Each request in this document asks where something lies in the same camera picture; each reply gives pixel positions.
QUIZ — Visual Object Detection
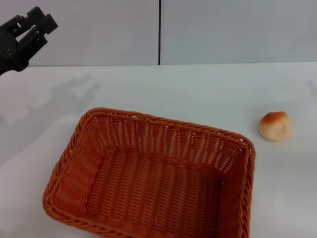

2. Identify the round bread bun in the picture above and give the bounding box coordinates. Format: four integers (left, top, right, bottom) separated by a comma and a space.
258, 111, 293, 142

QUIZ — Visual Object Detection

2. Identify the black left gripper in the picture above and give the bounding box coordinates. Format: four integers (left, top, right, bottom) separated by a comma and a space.
0, 5, 59, 75

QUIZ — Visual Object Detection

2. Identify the orange woven basket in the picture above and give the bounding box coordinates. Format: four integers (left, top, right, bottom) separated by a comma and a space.
42, 107, 256, 238

